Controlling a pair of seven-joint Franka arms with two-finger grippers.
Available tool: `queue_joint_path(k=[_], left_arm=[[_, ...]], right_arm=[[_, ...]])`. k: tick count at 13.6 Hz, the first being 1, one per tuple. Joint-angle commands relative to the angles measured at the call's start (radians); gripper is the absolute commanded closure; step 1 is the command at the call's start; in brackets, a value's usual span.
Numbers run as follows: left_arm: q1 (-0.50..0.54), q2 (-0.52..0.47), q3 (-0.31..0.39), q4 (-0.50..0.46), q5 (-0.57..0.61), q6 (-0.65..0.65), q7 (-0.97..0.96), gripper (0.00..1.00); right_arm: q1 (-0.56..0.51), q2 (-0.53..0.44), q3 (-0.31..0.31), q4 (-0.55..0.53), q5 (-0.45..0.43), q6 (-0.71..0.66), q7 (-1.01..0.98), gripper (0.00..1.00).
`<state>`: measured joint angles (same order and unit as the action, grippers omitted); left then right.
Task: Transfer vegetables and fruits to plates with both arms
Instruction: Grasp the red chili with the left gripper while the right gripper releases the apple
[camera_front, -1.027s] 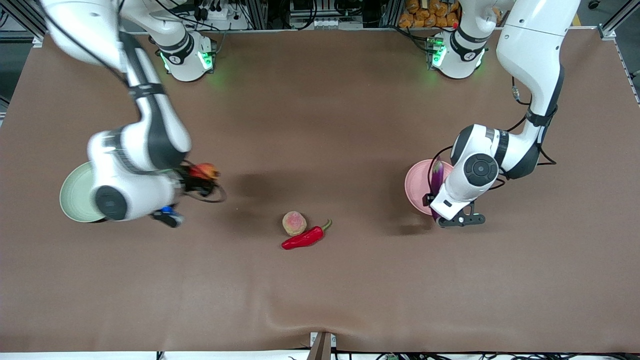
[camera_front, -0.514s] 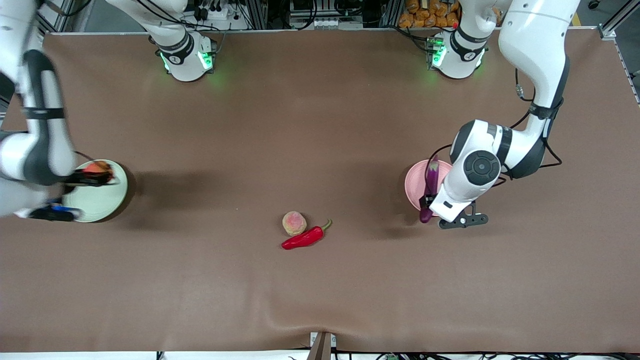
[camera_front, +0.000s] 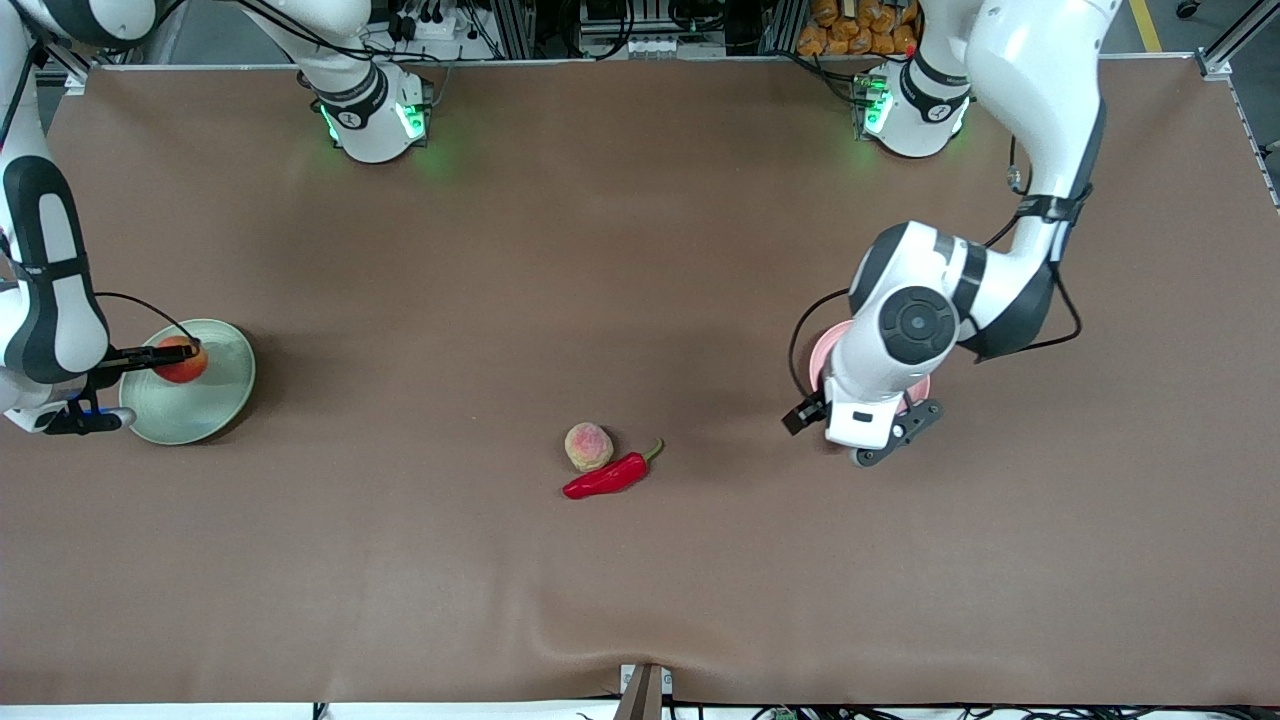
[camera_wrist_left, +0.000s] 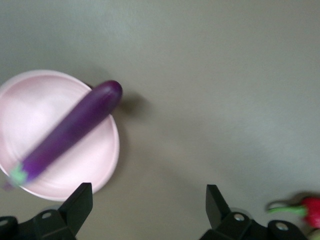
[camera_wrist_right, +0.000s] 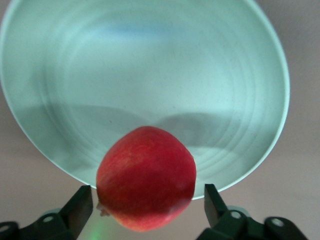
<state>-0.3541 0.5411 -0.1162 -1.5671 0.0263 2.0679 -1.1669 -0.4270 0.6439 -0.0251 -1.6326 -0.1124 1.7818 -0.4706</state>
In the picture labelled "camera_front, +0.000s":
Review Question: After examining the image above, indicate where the red chili pepper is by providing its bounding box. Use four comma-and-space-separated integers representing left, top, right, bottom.
562, 437, 665, 501

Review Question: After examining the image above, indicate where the pale green round plate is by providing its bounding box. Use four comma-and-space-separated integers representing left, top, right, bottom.
119, 318, 257, 447

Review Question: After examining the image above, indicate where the orange packaged goods pile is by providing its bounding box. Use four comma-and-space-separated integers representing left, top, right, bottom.
797, 0, 921, 58

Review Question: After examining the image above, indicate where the pink round plate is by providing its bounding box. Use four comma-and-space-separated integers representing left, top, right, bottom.
808, 320, 933, 433

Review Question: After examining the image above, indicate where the aluminium frame corner rail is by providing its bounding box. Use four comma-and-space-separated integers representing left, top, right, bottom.
40, 40, 93, 97
1198, 0, 1280, 79

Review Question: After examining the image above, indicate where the metal table clamp bracket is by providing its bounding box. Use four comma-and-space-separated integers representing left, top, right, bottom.
618, 663, 674, 720

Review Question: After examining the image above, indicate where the brown table cloth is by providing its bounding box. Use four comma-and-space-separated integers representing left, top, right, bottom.
0, 55, 1280, 706

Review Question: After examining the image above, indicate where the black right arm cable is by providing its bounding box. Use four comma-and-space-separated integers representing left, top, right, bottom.
93, 291, 201, 346

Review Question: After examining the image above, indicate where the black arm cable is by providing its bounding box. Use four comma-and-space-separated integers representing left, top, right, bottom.
788, 135, 1083, 401
93, 291, 201, 346

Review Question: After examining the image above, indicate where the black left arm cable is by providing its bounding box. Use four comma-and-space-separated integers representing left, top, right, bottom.
788, 135, 1083, 401

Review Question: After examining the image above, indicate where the green pink peach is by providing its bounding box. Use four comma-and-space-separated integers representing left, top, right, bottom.
564, 421, 615, 473

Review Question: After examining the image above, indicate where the white socket strip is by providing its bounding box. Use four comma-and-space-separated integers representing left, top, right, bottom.
625, 33, 703, 59

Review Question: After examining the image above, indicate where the white power strip with plugs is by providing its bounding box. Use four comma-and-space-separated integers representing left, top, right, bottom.
385, 0, 471, 43

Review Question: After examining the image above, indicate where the green lit circuit board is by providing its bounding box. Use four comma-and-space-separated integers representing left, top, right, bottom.
852, 72, 893, 139

